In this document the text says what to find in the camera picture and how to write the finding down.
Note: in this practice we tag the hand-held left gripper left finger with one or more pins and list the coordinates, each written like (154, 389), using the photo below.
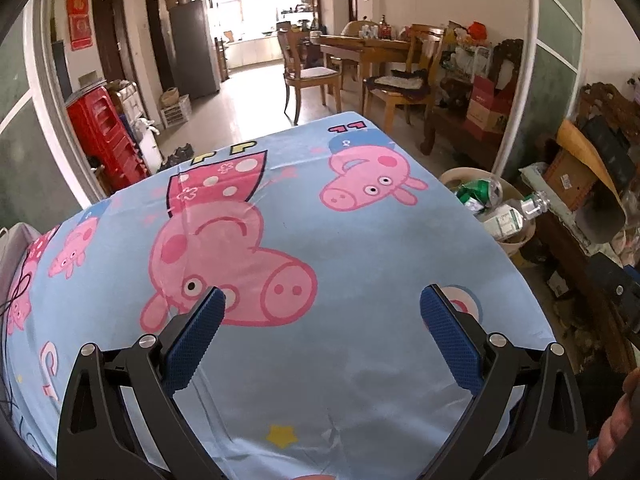
(192, 345)

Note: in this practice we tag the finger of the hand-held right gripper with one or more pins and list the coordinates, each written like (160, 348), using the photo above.
(617, 295)

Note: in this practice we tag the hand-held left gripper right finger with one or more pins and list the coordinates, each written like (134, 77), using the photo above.
(450, 345)

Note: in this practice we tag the clear plastic bottle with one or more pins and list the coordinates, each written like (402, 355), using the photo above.
(530, 206)

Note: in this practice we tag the white carton with green print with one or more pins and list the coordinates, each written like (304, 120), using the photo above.
(505, 223)

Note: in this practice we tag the green snack packet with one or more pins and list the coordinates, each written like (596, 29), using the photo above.
(471, 194)

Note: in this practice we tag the beige plastic basin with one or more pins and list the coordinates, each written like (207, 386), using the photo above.
(452, 177)

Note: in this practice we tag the person's right hand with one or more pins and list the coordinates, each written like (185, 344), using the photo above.
(612, 440)

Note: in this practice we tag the grey fabric bag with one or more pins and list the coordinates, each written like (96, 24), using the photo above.
(600, 220)

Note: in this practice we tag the pale green seat pad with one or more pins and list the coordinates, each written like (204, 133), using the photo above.
(565, 212)

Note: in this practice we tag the large brown cardboard box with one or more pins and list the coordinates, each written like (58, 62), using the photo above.
(575, 170)

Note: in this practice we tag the blue cartoon printed cloth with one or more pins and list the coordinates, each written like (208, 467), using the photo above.
(325, 260)

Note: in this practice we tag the carved dark wooden sofa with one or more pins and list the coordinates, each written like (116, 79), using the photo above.
(600, 105)

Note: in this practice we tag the dark shoes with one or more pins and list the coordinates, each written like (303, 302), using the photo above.
(181, 154)

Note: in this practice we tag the grey cushion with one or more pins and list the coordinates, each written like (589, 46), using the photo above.
(20, 245)

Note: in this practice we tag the white plastic container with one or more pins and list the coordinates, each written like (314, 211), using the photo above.
(149, 145)

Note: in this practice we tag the dark wooden bench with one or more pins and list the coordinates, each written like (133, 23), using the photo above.
(455, 130)

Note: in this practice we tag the red plastic stool stack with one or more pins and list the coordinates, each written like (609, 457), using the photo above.
(105, 135)

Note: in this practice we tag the red and white cardboard box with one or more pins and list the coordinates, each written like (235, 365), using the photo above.
(485, 107)

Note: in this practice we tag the white plastic crate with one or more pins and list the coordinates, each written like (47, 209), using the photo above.
(177, 112)

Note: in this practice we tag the white storage drawers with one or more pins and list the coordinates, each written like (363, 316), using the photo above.
(131, 105)

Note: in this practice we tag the woven basket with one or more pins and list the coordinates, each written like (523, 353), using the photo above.
(170, 96)

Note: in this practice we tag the wooden chair with dark cloth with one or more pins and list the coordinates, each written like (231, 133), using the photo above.
(400, 95)

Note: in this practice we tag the wooden chair with pale cushion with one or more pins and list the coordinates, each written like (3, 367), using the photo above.
(310, 75)

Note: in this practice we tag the red plastic bag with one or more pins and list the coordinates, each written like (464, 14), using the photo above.
(477, 31)

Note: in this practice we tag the grey refrigerator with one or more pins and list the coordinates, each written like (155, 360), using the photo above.
(195, 45)

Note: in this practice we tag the dark wooden door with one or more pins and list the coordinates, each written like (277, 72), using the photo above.
(159, 40)
(107, 30)

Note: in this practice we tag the wooden dining table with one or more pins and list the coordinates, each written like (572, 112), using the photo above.
(370, 45)

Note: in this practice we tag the brown glass bottle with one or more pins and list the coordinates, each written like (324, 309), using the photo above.
(384, 27)

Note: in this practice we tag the red wall calendar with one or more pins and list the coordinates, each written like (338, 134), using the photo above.
(79, 20)

